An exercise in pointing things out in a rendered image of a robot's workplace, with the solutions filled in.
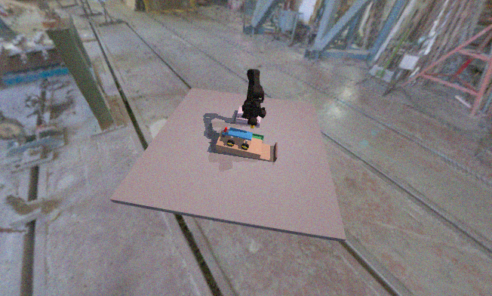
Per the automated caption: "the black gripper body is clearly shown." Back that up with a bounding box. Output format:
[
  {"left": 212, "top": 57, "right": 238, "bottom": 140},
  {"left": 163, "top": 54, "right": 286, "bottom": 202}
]
[{"left": 248, "top": 108, "right": 257, "bottom": 125}]

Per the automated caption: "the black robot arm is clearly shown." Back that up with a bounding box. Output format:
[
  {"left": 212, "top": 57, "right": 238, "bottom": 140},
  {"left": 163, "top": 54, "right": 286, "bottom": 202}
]
[{"left": 242, "top": 69, "right": 266, "bottom": 119}]

